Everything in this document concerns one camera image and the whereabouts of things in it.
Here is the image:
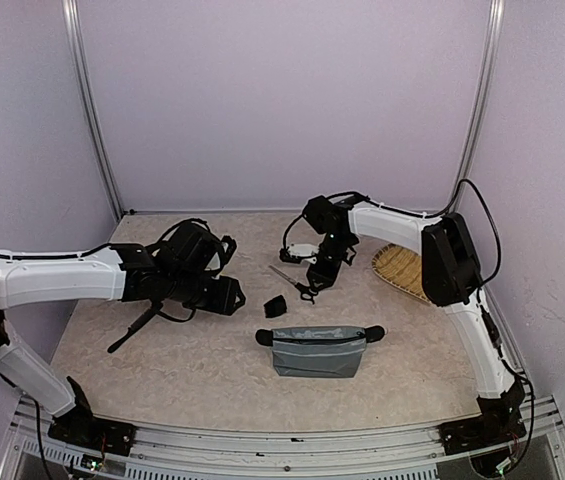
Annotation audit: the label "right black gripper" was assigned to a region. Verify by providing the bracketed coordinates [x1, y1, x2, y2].
[308, 232, 355, 291]

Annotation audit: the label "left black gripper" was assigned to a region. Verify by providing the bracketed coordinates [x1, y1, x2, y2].
[167, 269, 245, 315]

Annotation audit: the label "black scissors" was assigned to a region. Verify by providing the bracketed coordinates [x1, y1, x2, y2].
[268, 265, 317, 304]

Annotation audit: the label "black clipper guard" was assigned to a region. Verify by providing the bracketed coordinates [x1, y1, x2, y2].
[263, 295, 288, 319]

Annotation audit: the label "black comb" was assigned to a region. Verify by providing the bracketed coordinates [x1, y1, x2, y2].
[107, 302, 163, 354]

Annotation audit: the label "grey zip pouch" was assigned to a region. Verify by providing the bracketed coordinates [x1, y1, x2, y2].
[255, 325, 386, 379]

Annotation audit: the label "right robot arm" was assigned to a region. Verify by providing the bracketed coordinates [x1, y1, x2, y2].
[279, 191, 525, 444]

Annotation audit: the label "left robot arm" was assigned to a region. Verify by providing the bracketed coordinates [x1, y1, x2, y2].
[0, 218, 246, 445]

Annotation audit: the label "woven bamboo tray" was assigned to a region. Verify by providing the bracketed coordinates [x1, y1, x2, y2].
[371, 244, 432, 305]

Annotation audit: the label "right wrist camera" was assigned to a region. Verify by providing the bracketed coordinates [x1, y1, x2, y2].
[279, 243, 319, 264]

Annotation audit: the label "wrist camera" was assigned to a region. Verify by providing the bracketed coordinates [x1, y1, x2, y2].
[208, 235, 237, 271]
[279, 243, 319, 264]

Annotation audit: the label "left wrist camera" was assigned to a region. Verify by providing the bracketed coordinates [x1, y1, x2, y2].
[208, 235, 237, 271]

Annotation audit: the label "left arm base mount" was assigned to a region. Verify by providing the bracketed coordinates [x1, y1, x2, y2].
[48, 377, 136, 457]

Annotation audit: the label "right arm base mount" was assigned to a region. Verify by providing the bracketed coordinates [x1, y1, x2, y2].
[438, 395, 527, 455]

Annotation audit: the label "aluminium front rail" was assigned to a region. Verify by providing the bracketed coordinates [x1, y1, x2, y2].
[0, 404, 565, 480]

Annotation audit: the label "left aluminium frame post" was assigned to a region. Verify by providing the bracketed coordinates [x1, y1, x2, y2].
[62, 0, 125, 222]

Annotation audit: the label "aluminium frame post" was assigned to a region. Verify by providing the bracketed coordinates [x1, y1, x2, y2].
[62, 0, 125, 222]
[456, 0, 506, 184]

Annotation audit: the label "right aluminium frame post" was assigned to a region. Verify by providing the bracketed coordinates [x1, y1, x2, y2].
[456, 0, 506, 184]

